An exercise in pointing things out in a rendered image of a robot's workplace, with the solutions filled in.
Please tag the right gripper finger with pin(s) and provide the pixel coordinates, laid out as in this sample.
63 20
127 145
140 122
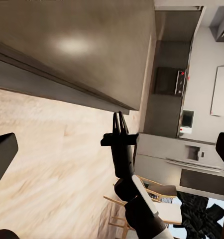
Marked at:
123 127
116 127

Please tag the fridge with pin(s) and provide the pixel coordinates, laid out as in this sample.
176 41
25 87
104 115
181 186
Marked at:
193 166

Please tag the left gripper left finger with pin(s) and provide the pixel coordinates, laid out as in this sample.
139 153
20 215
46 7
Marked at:
8 151

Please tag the microwave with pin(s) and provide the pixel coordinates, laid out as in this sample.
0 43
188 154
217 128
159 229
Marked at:
187 121

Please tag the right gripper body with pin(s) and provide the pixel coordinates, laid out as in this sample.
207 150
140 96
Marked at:
121 149

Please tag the fixed window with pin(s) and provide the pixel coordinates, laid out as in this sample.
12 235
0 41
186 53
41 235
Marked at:
202 217

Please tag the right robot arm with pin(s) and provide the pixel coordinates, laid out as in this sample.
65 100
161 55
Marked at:
141 212

